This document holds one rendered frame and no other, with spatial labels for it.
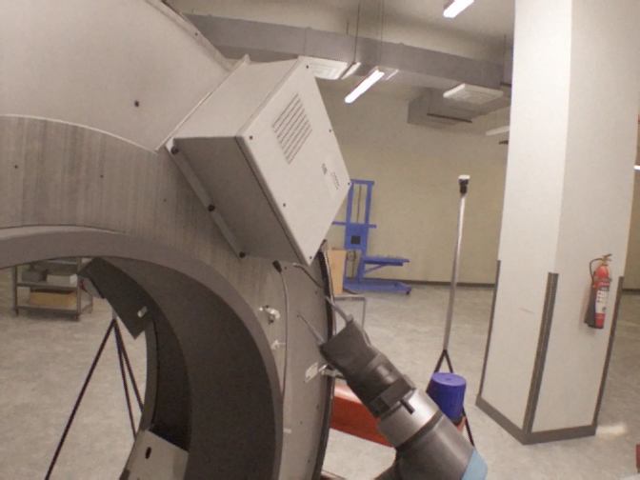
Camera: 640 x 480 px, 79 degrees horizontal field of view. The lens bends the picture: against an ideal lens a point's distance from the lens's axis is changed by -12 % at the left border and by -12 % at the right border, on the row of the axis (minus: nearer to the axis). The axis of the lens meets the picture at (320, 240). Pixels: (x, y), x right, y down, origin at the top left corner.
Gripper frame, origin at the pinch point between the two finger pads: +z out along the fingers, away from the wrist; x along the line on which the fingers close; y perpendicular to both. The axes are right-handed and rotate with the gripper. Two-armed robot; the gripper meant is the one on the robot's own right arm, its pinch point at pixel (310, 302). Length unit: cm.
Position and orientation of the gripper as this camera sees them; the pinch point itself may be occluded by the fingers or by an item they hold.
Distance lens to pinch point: 68.8
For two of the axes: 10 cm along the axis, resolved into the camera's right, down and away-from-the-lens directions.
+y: 0.4, 4.0, 9.1
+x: 7.7, -5.9, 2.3
